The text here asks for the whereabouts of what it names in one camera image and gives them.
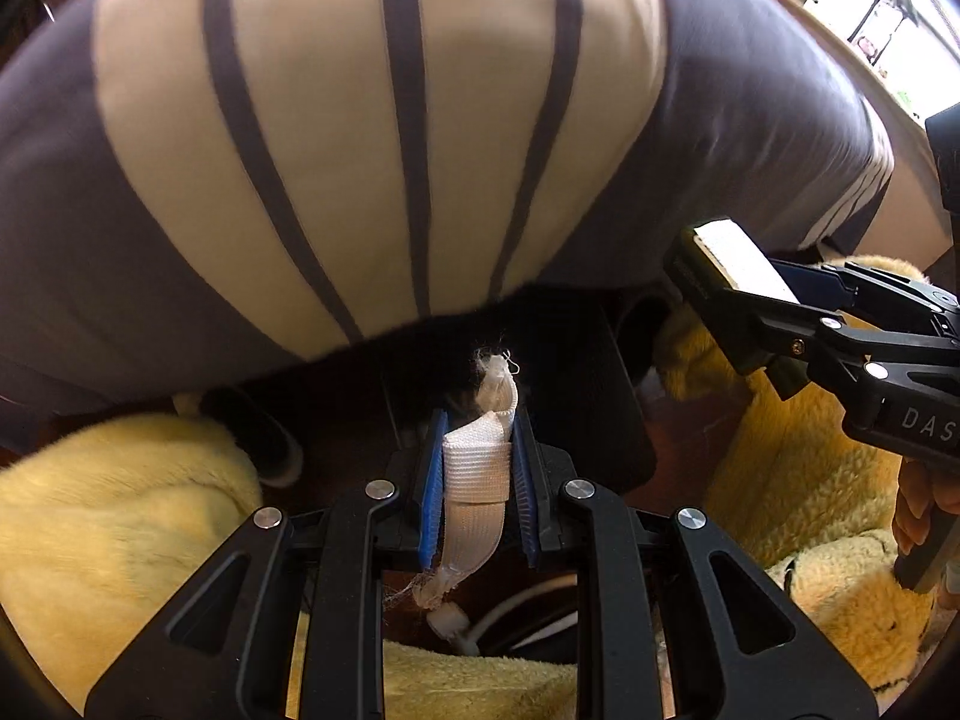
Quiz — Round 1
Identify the dark waste bin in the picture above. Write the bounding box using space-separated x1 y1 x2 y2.
379 291 658 497

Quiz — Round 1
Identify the window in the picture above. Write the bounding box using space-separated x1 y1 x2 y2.
757 0 960 117

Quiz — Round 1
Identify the person's right hand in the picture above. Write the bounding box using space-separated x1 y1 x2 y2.
891 456 940 565

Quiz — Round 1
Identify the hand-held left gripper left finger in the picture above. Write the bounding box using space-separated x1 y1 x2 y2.
84 409 451 720

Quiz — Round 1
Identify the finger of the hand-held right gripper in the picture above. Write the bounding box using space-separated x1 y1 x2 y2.
718 292 905 421
771 258 960 313

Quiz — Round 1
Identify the black box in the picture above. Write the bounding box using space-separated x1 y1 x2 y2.
663 218 803 376

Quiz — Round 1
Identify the black slipper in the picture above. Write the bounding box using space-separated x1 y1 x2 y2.
198 385 305 488

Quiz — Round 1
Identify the white elastic strap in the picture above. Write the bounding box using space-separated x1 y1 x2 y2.
408 348 523 610

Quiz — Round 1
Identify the white cable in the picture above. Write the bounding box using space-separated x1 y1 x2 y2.
426 588 580 655

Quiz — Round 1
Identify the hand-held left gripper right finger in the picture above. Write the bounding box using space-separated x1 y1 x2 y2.
510 411 878 720

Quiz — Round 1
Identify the black metal rack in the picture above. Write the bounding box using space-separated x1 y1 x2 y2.
739 0 929 70

